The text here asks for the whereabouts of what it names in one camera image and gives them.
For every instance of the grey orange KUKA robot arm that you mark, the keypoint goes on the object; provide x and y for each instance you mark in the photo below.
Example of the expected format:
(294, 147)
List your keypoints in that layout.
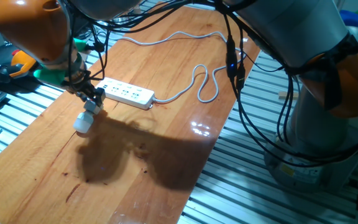
(291, 28)

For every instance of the orange black teach pendant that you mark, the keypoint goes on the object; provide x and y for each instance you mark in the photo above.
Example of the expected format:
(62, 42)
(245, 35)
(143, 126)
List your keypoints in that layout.
(20, 60)

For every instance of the white bulb holder with bulb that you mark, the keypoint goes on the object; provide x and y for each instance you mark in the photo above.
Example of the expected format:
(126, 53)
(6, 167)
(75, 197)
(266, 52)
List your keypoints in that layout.
(82, 123)

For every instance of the white power strip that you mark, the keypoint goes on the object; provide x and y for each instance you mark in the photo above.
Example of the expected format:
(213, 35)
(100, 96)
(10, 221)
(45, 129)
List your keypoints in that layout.
(126, 93)

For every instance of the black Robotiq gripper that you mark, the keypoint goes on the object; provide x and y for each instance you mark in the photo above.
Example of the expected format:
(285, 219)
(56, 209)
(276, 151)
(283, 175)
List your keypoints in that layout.
(78, 81)

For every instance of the small wooden piece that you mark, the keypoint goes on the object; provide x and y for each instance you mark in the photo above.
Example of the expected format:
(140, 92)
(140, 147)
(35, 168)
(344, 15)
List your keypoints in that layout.
(287, 95)

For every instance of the orange wooden board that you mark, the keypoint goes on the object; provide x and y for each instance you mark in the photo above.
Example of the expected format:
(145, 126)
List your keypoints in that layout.
(104, 193)

